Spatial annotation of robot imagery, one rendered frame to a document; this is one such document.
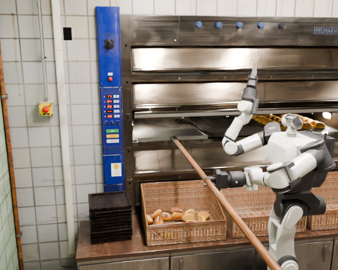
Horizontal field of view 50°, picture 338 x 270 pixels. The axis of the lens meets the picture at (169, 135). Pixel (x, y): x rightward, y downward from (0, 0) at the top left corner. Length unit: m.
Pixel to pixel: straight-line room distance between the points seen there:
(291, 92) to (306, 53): 0.32
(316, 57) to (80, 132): 1.91
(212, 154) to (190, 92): 0.53
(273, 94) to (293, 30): 0.51
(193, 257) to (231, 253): 0.27
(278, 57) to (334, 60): 0.47
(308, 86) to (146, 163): 1.43
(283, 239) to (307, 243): 0.62
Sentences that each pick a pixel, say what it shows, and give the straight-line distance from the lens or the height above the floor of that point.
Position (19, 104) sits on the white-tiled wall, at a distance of 2.77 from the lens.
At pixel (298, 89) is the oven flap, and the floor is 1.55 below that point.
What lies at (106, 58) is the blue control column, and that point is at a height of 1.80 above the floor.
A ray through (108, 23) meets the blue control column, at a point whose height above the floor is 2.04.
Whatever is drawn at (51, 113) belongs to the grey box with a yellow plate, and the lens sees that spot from 2.67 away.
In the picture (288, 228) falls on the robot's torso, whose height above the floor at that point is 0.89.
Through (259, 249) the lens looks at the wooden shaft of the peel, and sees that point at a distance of 1.35.
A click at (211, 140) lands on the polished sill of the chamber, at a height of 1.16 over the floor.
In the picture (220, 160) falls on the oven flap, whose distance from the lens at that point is 2.96.
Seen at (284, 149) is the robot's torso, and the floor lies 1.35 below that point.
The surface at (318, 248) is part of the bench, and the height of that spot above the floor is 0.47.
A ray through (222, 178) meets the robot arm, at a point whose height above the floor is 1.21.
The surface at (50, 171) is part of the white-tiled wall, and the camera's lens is 2.86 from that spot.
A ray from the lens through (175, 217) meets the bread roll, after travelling 2.83.
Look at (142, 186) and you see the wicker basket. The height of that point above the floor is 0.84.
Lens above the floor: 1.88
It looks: 13 degrees down
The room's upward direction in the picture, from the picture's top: straight up
